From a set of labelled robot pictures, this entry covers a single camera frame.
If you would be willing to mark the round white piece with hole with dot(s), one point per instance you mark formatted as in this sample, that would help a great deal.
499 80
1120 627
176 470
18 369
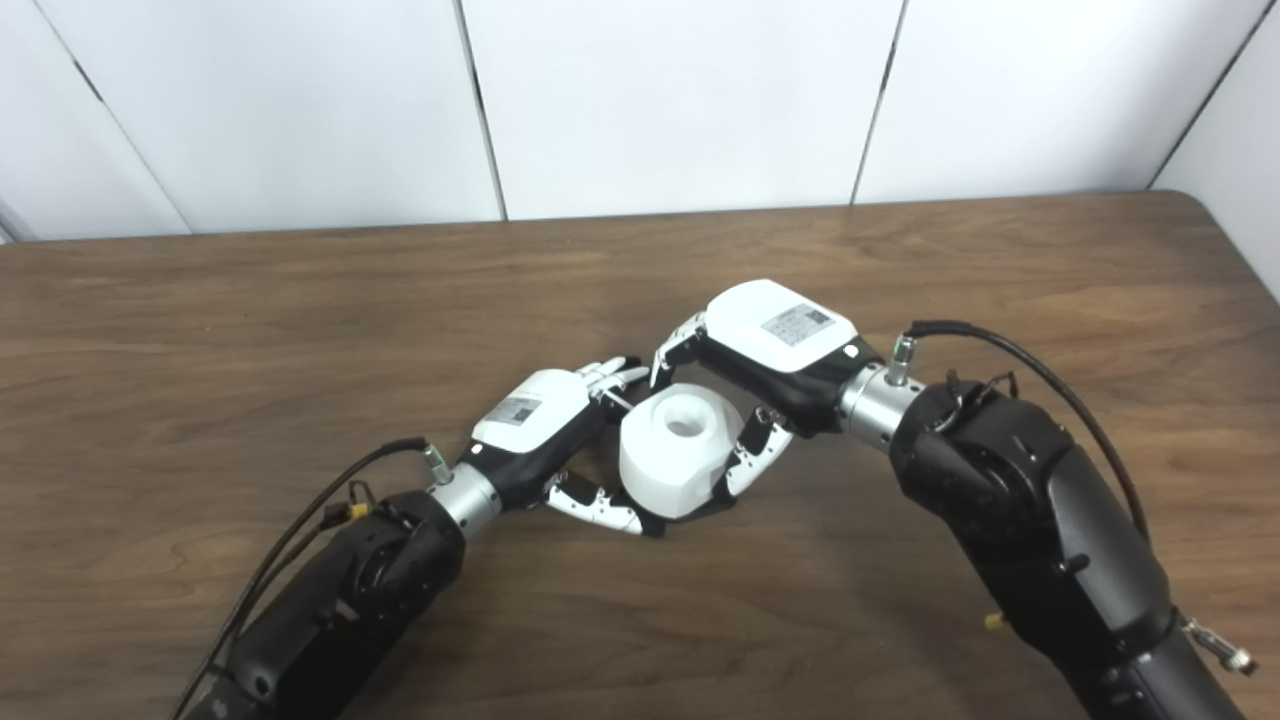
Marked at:
670 465

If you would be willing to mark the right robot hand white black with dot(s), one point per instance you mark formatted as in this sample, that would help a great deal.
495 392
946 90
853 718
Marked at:
780 330

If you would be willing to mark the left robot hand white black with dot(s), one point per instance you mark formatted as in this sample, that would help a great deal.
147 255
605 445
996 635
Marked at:
525 415

